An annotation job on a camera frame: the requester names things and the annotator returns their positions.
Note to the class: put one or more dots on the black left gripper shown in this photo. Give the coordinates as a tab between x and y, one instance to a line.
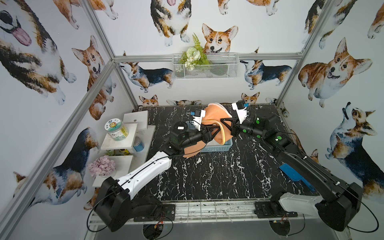
205	133

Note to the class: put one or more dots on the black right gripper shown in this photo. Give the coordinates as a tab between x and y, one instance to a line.
235	127

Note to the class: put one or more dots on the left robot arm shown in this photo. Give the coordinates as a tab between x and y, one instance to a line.
116	202

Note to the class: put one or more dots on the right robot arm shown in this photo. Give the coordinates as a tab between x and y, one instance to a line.
340	201

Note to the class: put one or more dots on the light blue perforated plastic basket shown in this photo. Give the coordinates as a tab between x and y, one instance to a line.
212	146

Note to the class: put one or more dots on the green artificial fern plant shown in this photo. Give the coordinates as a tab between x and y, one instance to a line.
194	56

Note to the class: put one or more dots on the blue flat tool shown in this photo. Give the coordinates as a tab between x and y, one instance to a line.
295	176

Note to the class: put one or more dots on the white tiered wooden shelf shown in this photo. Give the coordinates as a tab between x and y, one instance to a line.
137	125

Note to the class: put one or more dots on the green labelled round jar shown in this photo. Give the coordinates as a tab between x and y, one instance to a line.
116	129

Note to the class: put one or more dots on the pink flower bunch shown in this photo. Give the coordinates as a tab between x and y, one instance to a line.
102	167

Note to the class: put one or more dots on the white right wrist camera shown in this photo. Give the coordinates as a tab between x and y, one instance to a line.
241	109

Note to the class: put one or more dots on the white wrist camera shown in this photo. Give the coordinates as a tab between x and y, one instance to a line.
241	109
198	116

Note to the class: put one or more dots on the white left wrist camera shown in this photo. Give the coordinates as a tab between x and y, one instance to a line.
198	116

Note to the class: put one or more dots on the white wire wall basket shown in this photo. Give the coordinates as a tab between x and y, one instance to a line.
217	66

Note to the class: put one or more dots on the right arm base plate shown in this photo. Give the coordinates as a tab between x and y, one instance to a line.
268	209

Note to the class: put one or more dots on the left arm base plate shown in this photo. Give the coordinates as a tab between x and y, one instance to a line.
164	212

